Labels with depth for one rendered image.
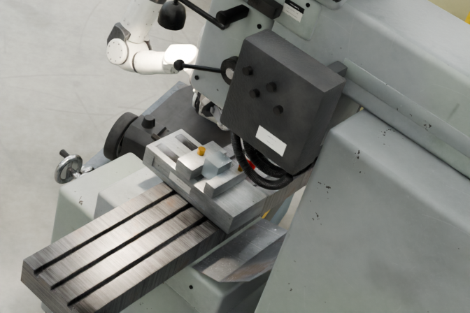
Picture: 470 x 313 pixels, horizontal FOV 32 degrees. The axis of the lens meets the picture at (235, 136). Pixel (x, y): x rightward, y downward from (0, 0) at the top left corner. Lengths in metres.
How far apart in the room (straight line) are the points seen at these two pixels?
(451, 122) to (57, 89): 2.82
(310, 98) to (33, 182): 2.32
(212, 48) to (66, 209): 0.85
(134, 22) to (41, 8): 2.40
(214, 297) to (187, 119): 1.14
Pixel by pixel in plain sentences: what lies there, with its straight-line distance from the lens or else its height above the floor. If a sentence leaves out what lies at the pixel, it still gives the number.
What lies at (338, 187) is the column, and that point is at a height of 1.45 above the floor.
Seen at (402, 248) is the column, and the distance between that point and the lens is 1.72.
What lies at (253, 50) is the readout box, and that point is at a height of 1.71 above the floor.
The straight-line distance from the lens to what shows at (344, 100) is 1.94.
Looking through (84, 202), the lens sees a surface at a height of 0.73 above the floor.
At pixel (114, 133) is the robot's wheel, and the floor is 0.56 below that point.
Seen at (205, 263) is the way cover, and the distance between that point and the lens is 2.30.
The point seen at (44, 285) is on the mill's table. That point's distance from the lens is 2.09.
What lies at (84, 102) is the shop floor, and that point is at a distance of 4.16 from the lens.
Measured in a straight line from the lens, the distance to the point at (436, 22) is 1.79.
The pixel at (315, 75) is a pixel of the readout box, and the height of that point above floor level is 1.72.
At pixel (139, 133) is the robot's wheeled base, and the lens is 3.07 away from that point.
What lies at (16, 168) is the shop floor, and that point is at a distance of 3.74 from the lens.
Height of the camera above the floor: 2.52
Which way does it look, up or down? 37 degrees down
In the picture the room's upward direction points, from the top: 18 degrees clockwise
